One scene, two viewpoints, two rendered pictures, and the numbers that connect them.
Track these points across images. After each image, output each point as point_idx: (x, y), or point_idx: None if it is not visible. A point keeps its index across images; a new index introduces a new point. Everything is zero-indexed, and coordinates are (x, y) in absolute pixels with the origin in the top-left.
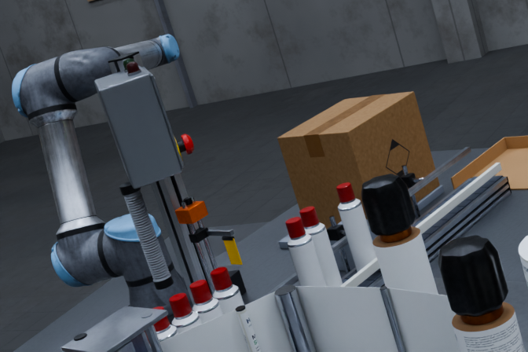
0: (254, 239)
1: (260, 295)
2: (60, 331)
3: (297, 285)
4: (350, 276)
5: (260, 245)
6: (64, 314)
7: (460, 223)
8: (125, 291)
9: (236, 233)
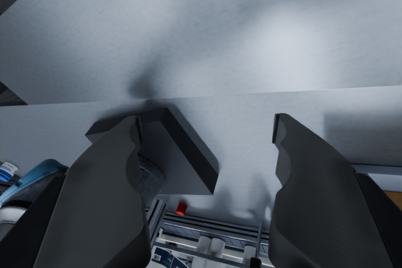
0: (349, 110)
1: (219, 186)
2: (42, 44)
3: (243, 201)
4: (243, 241)
5: (322, 133)
6: None
7: None
8: (127, 29)
9: (387, 48)
